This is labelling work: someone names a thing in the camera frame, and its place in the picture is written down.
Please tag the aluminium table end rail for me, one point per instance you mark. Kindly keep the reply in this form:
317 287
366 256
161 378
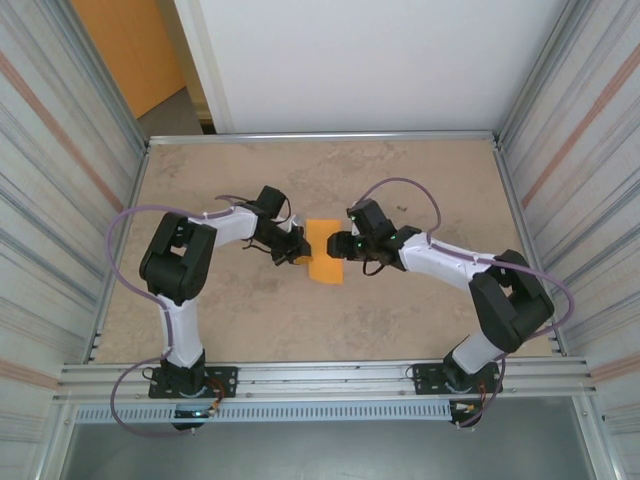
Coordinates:
320 138

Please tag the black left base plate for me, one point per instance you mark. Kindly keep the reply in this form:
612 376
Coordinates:
225 380

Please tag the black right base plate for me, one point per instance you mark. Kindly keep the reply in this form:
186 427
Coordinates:
425 377

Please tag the black base electronics board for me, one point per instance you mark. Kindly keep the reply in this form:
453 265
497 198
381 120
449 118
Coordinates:
465 415
192 420

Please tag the long aluminium mounting rail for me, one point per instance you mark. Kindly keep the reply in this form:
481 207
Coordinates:
320 380

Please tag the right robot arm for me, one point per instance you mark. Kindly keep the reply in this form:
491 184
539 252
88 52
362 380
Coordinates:
510 305

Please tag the orange cloth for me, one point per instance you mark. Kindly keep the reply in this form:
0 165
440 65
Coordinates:
325 270

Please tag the grey metal sheet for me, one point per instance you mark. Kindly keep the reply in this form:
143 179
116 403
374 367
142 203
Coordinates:
320 450

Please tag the white door frame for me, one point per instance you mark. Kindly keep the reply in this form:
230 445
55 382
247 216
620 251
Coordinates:
205 65

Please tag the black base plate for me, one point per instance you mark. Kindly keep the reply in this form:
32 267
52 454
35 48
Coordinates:
425 377
225 380

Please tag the orange wooden door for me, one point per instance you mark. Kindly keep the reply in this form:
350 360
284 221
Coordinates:
130 50

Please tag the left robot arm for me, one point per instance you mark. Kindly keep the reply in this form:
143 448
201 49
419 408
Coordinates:
175 250

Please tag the aluminium table side rail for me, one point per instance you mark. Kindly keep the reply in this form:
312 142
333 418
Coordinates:
527 250
120 250

